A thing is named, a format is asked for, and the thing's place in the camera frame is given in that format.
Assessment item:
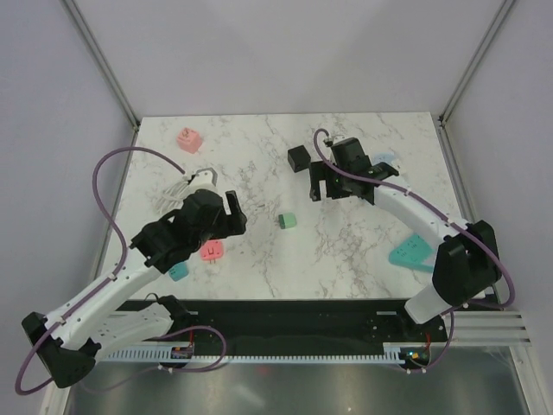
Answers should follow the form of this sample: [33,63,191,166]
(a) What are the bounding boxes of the white coiled cable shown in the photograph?
[155,179,191,215]

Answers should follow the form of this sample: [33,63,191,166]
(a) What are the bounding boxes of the purple cable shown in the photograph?
[15,147,194,395]
[313,128,516,310]

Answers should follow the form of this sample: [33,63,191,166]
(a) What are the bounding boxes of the aluminium frame post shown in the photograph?
[60,0,141,131]
[435,0,518,129]

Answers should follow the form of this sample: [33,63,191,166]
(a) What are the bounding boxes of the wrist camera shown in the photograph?
[184,168,218,198]
[323,135,345,147]

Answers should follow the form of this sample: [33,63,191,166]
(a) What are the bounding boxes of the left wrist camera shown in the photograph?
[184,168,218,198]

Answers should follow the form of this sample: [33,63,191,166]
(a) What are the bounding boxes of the black cube socket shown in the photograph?
[287,145,311,173]

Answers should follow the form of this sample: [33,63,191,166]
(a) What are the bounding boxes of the pink flat plug adapter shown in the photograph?
[200,239,225,263]

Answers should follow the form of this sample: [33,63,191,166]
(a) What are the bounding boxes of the white cable duct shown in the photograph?
[103,342,429,364]

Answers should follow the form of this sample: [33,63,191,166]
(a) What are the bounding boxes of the right aluminium frame post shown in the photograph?
[435,0,518,129]

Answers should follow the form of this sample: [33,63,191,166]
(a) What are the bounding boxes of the green plug adapter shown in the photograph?
[277,213,297,230]

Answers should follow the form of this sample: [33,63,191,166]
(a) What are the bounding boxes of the teal triangular power strip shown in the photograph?
[388,233,435,273]

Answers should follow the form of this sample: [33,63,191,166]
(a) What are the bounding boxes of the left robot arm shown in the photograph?
[22,189,247,388]

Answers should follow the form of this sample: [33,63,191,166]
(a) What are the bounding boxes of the teal square adapter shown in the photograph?
[168,262,189,282]

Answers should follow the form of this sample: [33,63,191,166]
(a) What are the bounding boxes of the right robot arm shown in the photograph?
[309,129,500,341]

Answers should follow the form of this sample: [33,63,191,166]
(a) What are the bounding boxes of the pink cube socket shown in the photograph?
[176,127,203,154]

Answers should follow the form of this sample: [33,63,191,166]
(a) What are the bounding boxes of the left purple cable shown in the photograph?
[15,147,194,395]

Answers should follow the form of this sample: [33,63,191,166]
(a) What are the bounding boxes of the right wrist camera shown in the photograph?
[323,135,345,147]

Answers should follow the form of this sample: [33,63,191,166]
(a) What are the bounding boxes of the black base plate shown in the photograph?
[155,296,448,355]

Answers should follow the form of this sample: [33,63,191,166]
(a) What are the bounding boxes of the blue round power strip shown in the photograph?
[372,152,398,167]

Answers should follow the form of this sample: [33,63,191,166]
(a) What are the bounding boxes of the left aluminium frame post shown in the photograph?
[60,0,141,131]

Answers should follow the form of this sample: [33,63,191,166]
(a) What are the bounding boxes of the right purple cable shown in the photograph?
[313,128,516,310]

